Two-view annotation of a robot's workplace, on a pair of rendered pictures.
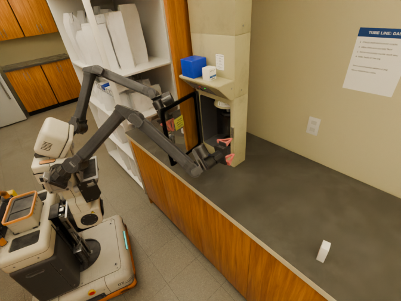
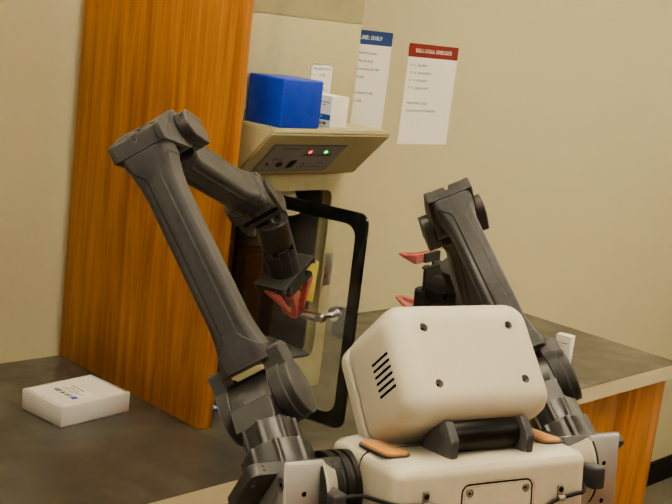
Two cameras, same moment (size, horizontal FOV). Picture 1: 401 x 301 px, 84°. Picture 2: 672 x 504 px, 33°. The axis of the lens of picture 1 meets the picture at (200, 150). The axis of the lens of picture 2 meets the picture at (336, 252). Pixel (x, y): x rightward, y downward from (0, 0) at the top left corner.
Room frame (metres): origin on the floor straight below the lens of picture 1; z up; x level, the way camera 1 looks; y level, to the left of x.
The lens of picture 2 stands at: (1.44, 2.11, 1.71)
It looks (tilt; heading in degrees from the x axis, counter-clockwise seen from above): 12 degrees down; 262
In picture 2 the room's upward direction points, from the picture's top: 7 degrees clockwise
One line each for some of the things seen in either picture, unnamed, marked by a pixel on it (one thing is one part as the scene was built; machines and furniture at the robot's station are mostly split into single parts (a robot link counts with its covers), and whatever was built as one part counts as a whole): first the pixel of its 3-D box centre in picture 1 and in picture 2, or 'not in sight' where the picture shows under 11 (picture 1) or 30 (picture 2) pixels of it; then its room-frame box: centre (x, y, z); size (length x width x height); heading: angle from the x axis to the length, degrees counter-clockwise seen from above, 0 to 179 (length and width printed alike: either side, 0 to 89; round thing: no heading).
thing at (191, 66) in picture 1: (193, 66); (284, 100); (1.25, -0.01, 1.55); 0.10 x 0.10 x 0.09; 38
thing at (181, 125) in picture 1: (182, 129); (287, 305); (1.22, 0.10, 1.19); 0.30 x 0.01 x 0.40; 139
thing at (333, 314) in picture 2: not in sight; (310, 312); (1.18, 0.17, 1.20); 0.10 x 0.05 x 0.03; 139
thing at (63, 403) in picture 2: not in sight; (76, 399); (1.59, 0.05, 0.96); 0.16 x 0.12 x 0.04; 43
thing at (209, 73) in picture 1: (209, 73); (329, 110); (1.16, -0.09, 1.54); 0.05 x 0.05 x 0.06; 42
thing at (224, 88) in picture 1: (205, 86); (311, 151); (1.19, -0.06, 1.46); 0.32 x 0.12 x 0.10; 38
